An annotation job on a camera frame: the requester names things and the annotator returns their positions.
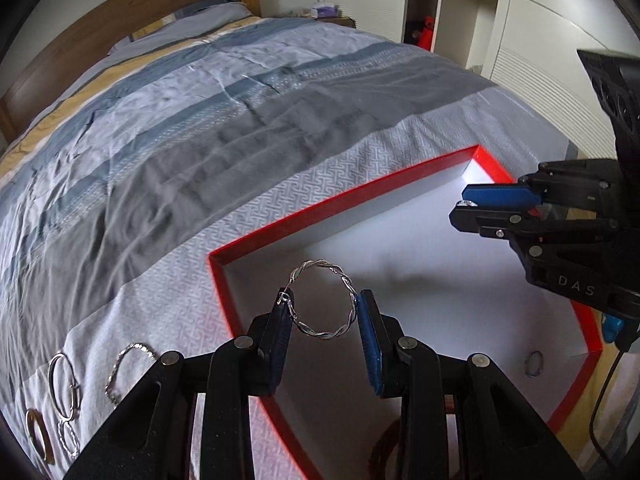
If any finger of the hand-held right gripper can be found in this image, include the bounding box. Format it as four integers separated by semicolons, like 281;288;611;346
448;200;623;243
461;159;623;211

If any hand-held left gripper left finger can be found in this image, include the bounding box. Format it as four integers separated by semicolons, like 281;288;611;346
62;294;297;480

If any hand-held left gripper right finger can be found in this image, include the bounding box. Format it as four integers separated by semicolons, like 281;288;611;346
356;289;571;480

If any twisted silver bracelet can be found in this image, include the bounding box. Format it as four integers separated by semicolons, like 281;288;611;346
276;260;360;344

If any red jewelry box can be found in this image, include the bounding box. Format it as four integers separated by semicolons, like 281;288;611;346
207;145;603;480

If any silver chain bracelet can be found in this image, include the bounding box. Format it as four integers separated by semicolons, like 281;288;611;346
105;342;157;404

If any plain silver hoop bangle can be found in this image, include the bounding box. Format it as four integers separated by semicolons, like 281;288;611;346
48;353;84;420

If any amber bangle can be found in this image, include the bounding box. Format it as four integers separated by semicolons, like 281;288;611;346
25;408;55;463

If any white wardrobe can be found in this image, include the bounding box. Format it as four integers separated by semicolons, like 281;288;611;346
315;0;621;161

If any red object in wardrobe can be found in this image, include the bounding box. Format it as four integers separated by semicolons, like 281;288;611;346
412;16;435;51

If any bed with striped duvet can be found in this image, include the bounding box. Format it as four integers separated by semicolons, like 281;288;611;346
0;2;516;480

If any wooden nightstand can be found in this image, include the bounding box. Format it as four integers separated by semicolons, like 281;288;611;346
270;12;357;31

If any small twisted silver bangle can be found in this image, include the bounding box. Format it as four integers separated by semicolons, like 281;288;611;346
57;417;80;457

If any grey striped pillow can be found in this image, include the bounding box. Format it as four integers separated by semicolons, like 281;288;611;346
107;0;253;56

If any wooden headboard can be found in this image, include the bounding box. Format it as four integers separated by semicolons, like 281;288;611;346
0;0;262;143

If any black cable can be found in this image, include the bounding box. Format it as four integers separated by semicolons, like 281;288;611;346
589;335;640;463

